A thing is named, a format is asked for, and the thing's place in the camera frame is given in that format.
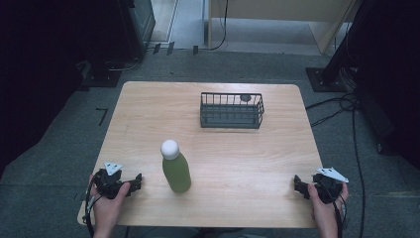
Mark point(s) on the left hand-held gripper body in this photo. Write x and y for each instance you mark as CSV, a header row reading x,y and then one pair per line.
x,y
107,185

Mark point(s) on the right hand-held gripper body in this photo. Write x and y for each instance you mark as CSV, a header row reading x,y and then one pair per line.
x,y
327,186

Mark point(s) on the person's left hand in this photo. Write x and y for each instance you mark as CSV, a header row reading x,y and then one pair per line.
x,y
107,208

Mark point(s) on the person's right hand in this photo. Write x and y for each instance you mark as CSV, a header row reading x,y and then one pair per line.
x,y
322,211

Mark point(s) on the green bottle with white cap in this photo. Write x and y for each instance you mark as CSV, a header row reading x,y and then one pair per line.
x,y
175,170

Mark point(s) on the person's dark trousers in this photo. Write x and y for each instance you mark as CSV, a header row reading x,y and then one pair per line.
x,y
204,233

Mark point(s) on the dark equipment cabinet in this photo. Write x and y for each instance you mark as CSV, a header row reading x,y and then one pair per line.
x,y
138,23

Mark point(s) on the light wooden cabinet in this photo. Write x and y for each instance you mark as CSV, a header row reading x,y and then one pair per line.
x,y
280,20

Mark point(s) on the black stand base plate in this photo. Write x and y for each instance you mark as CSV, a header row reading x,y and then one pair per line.
x,y
102,77
325,84

